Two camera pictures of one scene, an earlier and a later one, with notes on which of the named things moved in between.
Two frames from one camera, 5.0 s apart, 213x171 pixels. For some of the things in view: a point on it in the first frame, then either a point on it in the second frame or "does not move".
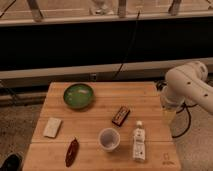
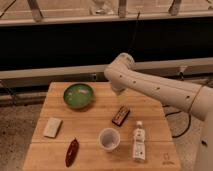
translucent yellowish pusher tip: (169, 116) -> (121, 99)
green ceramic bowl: (78, 95) does not move
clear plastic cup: (109, 139) does not move
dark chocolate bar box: (120, 116) does not move
